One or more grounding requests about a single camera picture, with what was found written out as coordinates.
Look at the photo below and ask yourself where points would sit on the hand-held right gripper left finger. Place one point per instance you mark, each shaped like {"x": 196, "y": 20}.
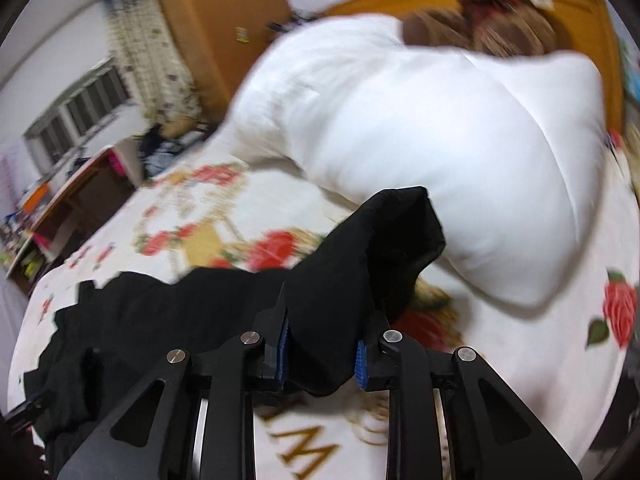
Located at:
{"x": 282, "y": 355}

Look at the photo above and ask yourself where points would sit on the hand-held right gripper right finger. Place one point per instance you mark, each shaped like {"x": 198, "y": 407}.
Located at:
{"x": 360, "y": 366}

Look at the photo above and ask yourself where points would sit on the black sweatshirt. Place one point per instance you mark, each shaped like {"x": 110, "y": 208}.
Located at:
{"x": 225, "y": 300}

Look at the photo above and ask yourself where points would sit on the dark clothes pile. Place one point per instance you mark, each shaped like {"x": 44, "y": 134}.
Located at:
{"x": 160, "y": 152}

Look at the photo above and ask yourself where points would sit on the floral bedsheet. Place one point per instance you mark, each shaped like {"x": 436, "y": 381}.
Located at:
{"x": 500, "y": 360}

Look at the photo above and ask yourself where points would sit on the large white pillow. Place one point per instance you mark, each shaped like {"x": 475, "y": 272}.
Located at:
{"x": 425, "y": 160}

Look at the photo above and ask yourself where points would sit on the wooden desk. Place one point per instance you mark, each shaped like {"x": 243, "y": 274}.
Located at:
{"x": 75, "y": 200}

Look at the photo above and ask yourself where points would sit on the dark cloth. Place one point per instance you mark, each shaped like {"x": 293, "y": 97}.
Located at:
{"x": 620, "y": 410}

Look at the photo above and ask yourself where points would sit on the window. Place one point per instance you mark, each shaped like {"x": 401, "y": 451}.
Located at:
{"x": 75, "y": 110}

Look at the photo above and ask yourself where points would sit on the patterned curtain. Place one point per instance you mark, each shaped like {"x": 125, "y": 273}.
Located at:
{"x": 145, "y": 50}

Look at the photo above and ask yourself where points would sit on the wooden wardrobe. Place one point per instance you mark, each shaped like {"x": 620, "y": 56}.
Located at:
{"x": 220, "y": 10}

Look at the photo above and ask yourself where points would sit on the brown teddy bear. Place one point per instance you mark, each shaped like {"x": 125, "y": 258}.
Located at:
{"x": 500, "y": 30}

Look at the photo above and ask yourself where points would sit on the wooden headboard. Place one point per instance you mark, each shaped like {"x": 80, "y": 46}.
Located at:
{"x": 585, "y": 10}

